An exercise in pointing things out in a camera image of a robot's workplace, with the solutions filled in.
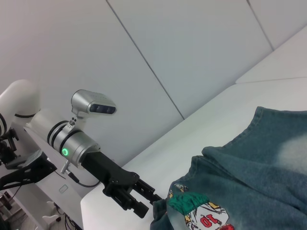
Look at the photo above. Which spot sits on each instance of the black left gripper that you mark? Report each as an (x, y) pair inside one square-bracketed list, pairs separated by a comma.
[(105, 167)]

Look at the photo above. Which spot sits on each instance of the grey box on stand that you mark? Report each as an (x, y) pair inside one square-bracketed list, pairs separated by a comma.
[(16, 163)]

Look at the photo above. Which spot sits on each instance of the blue denim shorts with print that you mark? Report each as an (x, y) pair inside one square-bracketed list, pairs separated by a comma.
[(251, 182)]

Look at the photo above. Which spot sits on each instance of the small white rectangular plate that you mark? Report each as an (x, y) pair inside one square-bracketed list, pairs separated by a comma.
[(63, 188)]

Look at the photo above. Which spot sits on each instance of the white and silver left arm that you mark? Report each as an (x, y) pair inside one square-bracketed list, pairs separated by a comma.
[(43, 122)]

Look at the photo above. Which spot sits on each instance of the white wheeled stand base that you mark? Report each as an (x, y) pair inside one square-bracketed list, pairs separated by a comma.
[(50, 216)]

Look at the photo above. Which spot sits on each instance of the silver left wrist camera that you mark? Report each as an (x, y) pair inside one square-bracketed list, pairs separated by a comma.
[(84, 101)]

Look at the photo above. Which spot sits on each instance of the black robot stand frame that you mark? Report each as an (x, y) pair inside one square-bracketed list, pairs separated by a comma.
[(28, 171)]

